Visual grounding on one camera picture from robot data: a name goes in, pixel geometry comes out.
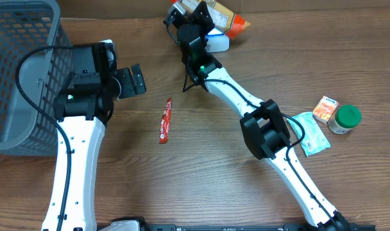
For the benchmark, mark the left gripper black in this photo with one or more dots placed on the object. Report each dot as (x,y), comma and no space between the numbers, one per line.
(126,83)

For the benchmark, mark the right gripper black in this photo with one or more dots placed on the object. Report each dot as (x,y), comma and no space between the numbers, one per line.
(201,19)

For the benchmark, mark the spaghetti pack orange ends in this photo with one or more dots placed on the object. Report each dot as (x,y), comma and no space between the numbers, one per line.
(225,20)

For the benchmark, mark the red chocolate bar wrapper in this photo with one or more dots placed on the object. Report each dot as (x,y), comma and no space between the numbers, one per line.
(165,122)

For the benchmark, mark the orange tissue pack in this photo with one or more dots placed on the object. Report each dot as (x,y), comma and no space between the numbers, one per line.
(325,109)

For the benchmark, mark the teal tissue pack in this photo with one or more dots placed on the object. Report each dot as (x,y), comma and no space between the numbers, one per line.
(314,140)

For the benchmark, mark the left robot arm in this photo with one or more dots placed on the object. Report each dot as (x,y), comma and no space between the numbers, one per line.
(75,175)

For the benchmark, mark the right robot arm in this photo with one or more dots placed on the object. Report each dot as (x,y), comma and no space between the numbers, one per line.
(262,123)

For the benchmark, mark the white barcode scanner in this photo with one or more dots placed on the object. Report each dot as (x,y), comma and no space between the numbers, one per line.
(217,41)

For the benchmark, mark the grey plastic mesh basket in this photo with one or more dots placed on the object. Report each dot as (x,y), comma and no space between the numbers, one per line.
(34,49)

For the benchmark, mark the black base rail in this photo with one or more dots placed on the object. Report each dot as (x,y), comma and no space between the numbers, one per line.
(172,227)

